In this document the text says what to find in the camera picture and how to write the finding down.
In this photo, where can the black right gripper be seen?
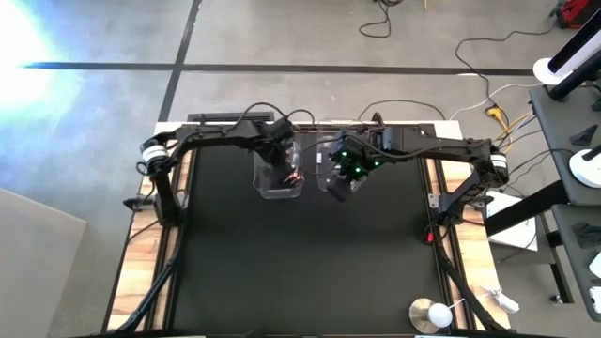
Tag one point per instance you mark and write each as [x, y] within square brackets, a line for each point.
[349, 152]

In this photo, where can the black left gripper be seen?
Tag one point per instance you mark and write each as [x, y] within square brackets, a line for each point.
[274, 141]

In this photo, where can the clear plastic bin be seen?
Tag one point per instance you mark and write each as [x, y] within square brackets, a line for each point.
[321, 173]
[277, 188]

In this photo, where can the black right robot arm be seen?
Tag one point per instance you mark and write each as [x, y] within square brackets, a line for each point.
[446, 150]

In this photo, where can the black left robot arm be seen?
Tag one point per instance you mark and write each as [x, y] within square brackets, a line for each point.
[206, 136]

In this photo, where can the black floor vent grille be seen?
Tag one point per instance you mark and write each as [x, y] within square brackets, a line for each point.
[220, 116]

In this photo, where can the black table mat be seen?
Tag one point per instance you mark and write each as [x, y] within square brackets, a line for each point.
[305, 272]

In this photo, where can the white dome device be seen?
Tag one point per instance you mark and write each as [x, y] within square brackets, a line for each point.
[440, 314]

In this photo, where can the yellow power plug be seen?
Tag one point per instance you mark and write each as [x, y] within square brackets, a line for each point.
[494, 112]

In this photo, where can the white flat box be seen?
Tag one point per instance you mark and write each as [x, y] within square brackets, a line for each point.
[514, 235]

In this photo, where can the black side table beam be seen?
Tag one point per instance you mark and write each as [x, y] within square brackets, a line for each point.
[530, 206]

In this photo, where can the white power adapter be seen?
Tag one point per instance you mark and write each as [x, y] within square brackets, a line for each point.
[504, 300]

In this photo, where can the grey side table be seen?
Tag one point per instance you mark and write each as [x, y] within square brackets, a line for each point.
[570, 263]
[554, 131]

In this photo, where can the white round base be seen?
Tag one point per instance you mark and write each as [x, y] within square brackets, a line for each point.
[584, 171]

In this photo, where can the black triangular part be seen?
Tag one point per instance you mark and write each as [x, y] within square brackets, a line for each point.
[587, 138]

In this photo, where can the white plastic part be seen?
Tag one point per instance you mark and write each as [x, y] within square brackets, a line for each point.
[595, 300]
[595, 265]

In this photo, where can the grey floor board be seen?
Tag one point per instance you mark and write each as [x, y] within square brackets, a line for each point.
[33, 272]

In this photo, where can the red tool case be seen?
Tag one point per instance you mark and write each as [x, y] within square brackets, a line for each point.
[577, 11]

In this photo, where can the black frame clamp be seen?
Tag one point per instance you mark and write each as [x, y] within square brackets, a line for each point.
[377, 117]

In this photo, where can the black rig frame strut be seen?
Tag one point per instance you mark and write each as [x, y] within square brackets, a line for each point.
[150, 296]
[462, 291]

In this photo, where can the white lamp base with post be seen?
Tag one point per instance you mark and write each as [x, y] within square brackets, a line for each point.
[544, 70]

